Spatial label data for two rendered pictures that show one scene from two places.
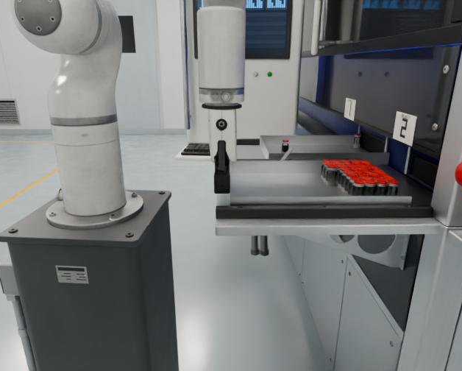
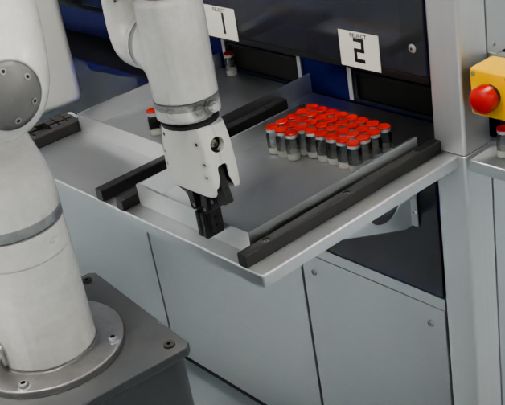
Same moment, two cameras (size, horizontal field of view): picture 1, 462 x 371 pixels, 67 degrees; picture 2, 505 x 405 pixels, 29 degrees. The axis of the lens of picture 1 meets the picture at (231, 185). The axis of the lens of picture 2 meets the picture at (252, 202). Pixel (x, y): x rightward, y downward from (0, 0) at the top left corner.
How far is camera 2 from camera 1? 0.83 m
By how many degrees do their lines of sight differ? 34
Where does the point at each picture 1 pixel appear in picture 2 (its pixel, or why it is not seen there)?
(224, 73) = (205, 79)
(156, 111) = not seen: outside the picture
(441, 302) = (479, 240)
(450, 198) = (460, 125)
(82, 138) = (51, 247)
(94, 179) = (74, 299)
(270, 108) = not seen: hidden behind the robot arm
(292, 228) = (336, 235)
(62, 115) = (19, 227)
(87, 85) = (30, 166)
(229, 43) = (203, 38)
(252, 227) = (298, 255)
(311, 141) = not seen: hidden behind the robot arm
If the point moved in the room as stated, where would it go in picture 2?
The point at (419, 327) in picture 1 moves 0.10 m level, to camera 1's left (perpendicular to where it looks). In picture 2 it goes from (465, 281) to (425, 310)
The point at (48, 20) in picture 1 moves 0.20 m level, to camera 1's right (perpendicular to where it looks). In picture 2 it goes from (30, 104) to (186, 41)
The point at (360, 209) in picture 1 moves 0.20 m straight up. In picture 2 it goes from (382, 177) to (368, 45)
